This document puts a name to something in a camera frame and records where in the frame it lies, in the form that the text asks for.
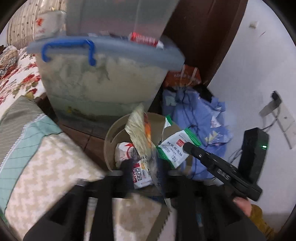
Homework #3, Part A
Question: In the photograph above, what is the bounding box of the white green snack packet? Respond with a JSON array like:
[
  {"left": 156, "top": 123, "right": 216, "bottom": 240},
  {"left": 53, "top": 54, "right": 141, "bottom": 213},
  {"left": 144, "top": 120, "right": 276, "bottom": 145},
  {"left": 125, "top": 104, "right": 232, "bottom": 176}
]
[{"left": 157, "top": 128, "right": 202, "bottom": 169}]

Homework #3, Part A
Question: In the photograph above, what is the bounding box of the orange snack wrapper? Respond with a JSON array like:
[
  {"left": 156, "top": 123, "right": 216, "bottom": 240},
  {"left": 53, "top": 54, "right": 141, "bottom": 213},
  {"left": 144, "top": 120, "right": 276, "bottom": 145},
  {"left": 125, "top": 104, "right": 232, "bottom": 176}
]
[{"left": 125, "top": 104, "right": 173, "bottom": 211}]

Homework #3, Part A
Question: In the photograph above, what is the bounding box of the beige round trash bin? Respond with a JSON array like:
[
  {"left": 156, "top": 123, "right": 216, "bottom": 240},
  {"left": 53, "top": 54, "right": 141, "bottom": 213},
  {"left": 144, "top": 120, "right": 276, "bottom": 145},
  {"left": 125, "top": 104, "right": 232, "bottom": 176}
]
[{"left": 103, "top": 111, "right": 181, "bottom": 170}]

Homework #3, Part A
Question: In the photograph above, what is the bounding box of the person right hand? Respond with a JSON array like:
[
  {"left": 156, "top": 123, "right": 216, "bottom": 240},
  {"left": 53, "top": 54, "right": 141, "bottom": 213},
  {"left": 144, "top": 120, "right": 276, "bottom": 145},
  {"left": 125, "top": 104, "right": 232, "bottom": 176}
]
[{"left": 233, "top": 197, "right": 252, "bottom": 217}]

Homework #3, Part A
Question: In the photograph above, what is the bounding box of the black power adapter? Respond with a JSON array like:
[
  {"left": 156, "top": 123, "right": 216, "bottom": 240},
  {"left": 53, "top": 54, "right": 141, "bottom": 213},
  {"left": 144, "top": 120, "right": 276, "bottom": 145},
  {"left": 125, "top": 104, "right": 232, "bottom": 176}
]
[{"left": 238, "top": 128, "right": 269, "bottom": 184}]

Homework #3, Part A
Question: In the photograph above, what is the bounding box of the blue cloth pile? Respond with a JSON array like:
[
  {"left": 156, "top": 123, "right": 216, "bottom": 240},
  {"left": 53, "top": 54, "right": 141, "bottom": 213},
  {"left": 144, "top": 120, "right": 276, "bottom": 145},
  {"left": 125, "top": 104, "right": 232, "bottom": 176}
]
[{"left": 162, "top": 86, "right": 233, "bottom": 181}]

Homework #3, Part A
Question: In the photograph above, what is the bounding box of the chevron beige bed blanket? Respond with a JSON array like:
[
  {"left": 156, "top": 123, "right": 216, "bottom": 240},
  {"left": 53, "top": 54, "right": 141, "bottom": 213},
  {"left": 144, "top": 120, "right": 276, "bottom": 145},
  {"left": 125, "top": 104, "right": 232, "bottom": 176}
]
[{"left": 1, "top": 96, "right": 177, "bottom": 240}]

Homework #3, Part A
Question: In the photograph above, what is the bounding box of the red white package in bin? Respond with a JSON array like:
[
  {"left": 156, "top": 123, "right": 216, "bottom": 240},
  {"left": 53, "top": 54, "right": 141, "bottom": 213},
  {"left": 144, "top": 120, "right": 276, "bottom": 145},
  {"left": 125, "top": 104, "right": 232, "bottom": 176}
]
[{"left": 114, "top": 142, "right": 152, "bottom": 189}]

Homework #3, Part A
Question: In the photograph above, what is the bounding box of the orange plastic bag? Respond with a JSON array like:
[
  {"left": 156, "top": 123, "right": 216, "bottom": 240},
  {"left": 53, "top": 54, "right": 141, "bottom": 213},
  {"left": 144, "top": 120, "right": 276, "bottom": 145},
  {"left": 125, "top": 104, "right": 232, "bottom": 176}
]
[{"left": 164, "top": 65, "right": 202, "bottom": 87}]

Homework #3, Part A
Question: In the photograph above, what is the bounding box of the floral quilt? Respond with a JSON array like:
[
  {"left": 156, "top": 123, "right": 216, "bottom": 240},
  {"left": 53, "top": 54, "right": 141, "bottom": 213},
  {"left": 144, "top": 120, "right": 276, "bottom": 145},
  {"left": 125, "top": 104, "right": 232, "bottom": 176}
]
[{"left": 0, "top": 48, "right": 46, "bottom": 115}]

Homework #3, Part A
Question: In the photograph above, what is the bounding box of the red white toothpaste tube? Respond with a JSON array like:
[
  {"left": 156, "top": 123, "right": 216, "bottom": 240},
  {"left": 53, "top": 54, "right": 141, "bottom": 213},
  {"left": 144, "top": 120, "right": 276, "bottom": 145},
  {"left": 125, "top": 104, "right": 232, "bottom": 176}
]
[{"left": 128, "top": 32, "right": 164, "bottom": 49}]

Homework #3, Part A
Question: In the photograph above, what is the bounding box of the upper clear storage bin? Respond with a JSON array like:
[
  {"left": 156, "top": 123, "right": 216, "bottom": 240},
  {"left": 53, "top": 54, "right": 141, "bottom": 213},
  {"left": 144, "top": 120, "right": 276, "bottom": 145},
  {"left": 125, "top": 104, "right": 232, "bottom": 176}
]
[{"left": 66, "top": 0, "right": 179, "bottom": 39}]

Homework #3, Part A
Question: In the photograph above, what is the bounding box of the patterned curtain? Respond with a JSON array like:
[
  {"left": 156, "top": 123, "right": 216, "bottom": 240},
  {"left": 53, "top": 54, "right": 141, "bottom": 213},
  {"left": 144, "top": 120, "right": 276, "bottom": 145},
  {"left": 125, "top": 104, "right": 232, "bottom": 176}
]
[{"left": 6, "top": 0, "right": 67, "bottom": 49}]

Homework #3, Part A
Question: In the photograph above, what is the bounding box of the wall power socket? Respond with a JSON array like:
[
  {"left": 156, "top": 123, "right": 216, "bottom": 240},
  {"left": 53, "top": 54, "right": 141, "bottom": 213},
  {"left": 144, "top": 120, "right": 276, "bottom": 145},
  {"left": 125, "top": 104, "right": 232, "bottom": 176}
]
[{"left": 259, "top": 91, "right": 295, "bottom": 150}]

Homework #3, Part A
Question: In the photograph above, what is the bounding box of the clear bin blue handle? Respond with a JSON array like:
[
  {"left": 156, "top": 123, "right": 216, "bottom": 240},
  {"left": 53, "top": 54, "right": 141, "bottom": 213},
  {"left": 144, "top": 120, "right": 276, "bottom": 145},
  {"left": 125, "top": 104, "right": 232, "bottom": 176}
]
[{"left": 27, "top": 36, "right": 185, "bottom": 121}]

